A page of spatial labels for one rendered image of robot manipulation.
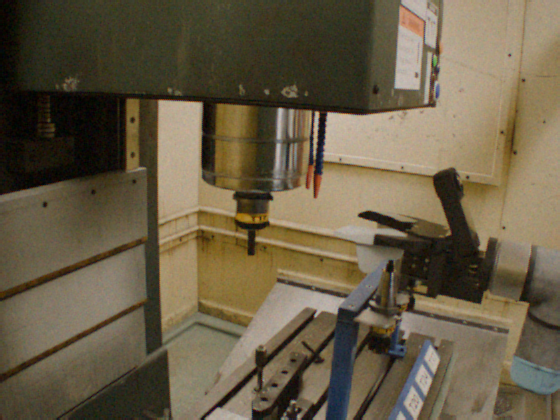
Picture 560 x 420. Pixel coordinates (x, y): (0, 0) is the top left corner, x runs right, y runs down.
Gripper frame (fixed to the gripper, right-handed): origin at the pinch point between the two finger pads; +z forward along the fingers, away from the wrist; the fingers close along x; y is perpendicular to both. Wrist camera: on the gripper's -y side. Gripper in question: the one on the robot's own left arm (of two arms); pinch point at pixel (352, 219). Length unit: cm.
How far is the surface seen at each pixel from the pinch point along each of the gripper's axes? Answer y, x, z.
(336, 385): 39.6, 17.0, 3.3
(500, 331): 58, 100, -29
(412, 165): 8, 99, 11
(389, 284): 17.8, 22.5, -2.4
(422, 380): 50, 45, -11
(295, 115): -13.3, -2.5, 8.9
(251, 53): -21.0, -12.3, 10.9
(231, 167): -5.8, -7.7, 15.3
